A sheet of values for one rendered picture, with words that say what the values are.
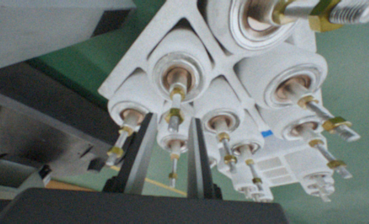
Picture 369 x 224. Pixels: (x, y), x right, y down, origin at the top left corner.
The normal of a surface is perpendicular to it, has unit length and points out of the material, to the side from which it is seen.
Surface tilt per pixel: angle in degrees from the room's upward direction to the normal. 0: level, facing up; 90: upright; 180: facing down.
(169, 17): 0
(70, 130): 46
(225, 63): 0
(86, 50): 0
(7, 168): 74
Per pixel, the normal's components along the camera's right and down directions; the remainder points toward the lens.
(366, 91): -0.02, 0.67
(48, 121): 0.54, 0.14
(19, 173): 0.74, -0.26
